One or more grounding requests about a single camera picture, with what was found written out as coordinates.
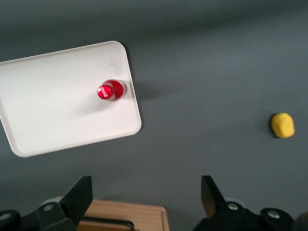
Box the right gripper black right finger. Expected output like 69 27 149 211
192 175 295 231

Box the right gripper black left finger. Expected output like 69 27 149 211
0 175 93 231

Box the black metal drawer handle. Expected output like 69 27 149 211
81 216 135 231

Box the small yellow toy fruit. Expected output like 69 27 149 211
270 112 295 139

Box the red coke bottle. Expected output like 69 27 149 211
97 79 128 102

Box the wooden drawer cabinet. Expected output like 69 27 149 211
77 197 170 231

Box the beige rectangular tray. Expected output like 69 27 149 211
0 40 142 158

